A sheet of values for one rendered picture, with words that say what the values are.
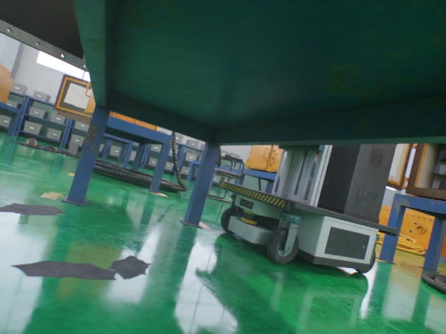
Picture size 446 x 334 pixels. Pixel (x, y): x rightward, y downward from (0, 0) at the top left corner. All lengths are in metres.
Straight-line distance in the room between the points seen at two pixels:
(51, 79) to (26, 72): 0.64
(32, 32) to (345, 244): 1.77
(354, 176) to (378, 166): 0.22
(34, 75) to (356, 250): 9.59
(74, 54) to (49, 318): 1.17
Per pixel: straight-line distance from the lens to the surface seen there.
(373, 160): 1.86
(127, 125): 2.92
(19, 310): 0.68
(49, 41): 1.52
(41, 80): 10.09
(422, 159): 3.15
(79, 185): 1.65
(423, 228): 6.55
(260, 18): 0.57
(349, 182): 1.73
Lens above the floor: 0.33
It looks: 2 degrees up
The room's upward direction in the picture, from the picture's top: 15 degrees clockwise
